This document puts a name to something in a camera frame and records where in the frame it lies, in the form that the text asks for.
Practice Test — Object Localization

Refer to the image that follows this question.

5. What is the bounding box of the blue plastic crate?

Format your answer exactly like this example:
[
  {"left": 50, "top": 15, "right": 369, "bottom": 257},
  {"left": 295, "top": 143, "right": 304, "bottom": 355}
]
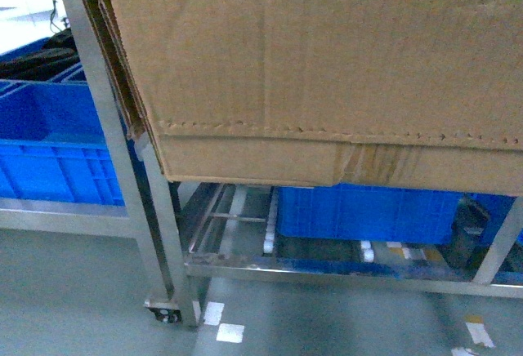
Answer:
[
  {"left": 1, "top": 82, "right": 124, "bottom": 206},
  {"left": 275, "top": 182, "right": 516, "bottom": 247}
]

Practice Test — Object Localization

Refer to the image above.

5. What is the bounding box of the stainless steel shelf cart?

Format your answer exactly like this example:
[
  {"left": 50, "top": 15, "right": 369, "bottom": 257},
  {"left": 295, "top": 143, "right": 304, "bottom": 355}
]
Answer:
[{"left": 1, "top": 0, "right": 522, "bottom": 326}]

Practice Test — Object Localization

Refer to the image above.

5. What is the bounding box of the brown cardboard box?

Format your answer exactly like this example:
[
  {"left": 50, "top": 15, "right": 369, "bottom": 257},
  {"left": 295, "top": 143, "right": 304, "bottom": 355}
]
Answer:
[{"left": 83, "top": 0, "right": 522, "bottom": 196}]

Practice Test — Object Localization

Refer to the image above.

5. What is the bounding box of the blue plastic crate lower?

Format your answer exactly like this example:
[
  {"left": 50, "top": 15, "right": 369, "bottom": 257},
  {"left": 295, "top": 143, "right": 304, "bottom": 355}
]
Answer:
[{"left": 275, "top": 182, "right": 516, "bottom": 247}]

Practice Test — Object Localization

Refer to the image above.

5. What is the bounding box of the blue plastic crate left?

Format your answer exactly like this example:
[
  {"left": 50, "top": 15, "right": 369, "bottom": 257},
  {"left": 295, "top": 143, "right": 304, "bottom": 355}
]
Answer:
[{"left": 1, "top": 82, "right": 124, "bottom": 206}]

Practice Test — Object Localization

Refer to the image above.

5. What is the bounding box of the black cables bundle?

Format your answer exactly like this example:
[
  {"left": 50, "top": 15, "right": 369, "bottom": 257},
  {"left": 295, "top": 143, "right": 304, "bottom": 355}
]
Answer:
[{"left": 0, "top": 29, "right": 81, "bottom": 82}]

